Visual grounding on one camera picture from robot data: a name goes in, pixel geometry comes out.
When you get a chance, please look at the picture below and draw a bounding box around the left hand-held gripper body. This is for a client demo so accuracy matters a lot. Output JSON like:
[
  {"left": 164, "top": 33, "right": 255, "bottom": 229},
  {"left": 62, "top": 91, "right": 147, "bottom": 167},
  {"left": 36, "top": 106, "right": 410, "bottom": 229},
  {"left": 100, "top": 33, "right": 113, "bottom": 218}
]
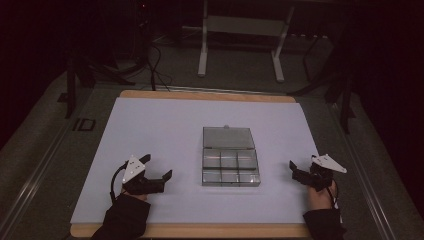
[{"left": 121, "top": 154, "right": 166, "bottom": 196}]

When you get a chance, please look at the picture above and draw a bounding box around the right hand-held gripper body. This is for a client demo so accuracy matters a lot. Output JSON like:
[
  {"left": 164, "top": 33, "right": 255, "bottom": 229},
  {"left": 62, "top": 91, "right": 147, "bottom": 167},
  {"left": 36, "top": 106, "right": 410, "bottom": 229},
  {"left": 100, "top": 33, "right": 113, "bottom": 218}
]
[{"left": 297, "top": 153, "right": 348, "bottom": 193}]

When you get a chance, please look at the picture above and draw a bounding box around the clear plastic compartment box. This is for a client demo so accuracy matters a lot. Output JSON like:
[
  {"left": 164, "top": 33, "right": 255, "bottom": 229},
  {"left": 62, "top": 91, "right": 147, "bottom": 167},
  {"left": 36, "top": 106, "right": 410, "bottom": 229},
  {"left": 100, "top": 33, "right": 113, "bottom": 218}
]
[{"left": 201, "top": 125, "right": 262, "bottom": 188}]

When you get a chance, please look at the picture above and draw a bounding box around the person's left hand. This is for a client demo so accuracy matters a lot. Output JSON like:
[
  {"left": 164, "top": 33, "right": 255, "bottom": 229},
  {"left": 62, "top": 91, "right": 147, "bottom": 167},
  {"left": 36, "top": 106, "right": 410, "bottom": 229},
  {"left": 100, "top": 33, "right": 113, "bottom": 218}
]
[{"left": 120, "top": 189, "right": 150, "bottom": 203}]

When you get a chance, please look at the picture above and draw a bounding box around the person's right hand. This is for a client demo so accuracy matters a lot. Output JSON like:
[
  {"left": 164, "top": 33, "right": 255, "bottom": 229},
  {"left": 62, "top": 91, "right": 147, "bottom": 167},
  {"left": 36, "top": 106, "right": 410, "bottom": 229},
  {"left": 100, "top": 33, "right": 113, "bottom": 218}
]
[{"left": 306, "top": 179, "right": 337, "bottom": 212}]

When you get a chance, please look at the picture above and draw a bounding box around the white table sheet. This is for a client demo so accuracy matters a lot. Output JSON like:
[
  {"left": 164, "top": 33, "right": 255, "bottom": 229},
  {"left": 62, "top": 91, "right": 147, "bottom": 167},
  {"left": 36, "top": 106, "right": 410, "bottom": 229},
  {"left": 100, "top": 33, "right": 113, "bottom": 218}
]
[{"left": 70, "top": 96, "right": 320, "bottom": 225}]

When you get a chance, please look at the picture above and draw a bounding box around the black tripod stand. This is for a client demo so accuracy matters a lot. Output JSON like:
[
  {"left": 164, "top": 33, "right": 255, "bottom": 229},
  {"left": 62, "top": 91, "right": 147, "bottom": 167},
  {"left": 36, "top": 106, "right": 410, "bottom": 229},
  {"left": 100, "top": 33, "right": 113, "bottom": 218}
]
[
  {"left": 63, "top": 56, "right": 136, "bottom": 120},
  {"left": 288, "top": 33, "right": 357, "bottom": 135}
]

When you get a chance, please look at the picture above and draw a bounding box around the white metal stand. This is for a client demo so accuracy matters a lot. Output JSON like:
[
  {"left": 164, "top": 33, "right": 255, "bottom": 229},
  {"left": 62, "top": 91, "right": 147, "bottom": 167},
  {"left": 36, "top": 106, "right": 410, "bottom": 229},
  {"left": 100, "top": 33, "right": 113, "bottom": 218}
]
[{"left": 197, "top": 0, "right": 296, "bottom": 84}]

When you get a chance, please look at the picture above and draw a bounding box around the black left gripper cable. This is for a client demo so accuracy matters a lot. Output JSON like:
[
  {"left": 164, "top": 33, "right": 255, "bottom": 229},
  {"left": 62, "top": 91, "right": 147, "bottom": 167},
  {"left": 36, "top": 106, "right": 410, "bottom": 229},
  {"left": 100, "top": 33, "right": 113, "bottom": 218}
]
[{"left": 110, "top": 164, "right": 128, "bottom": 204}]

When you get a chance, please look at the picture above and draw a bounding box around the black floor cable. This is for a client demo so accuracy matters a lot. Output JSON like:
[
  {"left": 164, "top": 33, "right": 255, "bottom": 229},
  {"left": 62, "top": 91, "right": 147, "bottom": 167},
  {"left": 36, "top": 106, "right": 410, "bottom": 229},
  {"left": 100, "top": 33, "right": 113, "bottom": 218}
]
[{"left": 145, "top": 42, "right": 174, "bottom": 93}]

